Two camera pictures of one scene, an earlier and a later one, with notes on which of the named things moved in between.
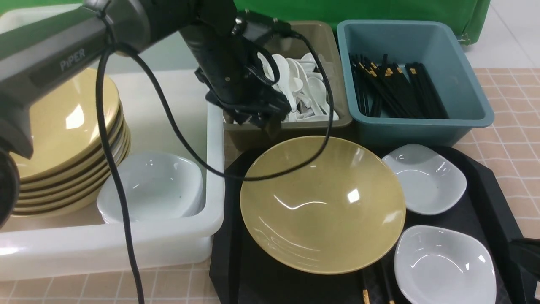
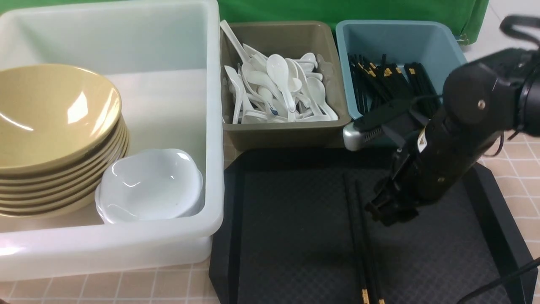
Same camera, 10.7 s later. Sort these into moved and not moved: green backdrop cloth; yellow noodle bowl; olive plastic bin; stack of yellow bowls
Moved: yellow noodle bowl
Not moved: green backdrop cloth; stack of yellow bowls; olive plastic bin
